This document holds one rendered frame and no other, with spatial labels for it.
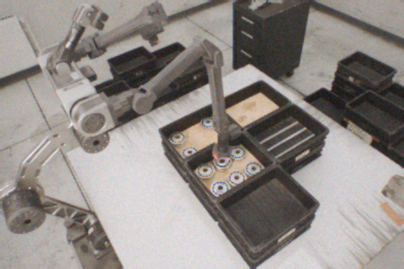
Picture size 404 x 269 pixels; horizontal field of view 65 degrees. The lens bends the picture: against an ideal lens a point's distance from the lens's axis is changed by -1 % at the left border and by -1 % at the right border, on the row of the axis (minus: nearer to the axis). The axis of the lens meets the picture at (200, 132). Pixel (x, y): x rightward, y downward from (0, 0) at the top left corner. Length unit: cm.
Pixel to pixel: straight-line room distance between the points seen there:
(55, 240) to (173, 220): 126
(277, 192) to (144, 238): 73
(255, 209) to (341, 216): 48
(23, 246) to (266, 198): 194
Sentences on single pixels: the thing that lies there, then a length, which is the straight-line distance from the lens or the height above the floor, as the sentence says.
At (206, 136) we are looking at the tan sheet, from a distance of 196.
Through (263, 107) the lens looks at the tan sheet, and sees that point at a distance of 215.
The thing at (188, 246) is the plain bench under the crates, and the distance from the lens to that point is 172.
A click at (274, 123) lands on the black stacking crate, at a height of 85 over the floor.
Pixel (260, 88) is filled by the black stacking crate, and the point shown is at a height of 87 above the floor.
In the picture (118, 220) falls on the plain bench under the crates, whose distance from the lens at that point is 186.
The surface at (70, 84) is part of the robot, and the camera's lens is 137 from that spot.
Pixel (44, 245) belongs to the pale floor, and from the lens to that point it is 283.
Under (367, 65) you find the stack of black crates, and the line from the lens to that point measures 330.
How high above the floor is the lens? 226
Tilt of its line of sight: 46 degrees down
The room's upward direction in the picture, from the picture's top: 6 degrees counter-clockwise
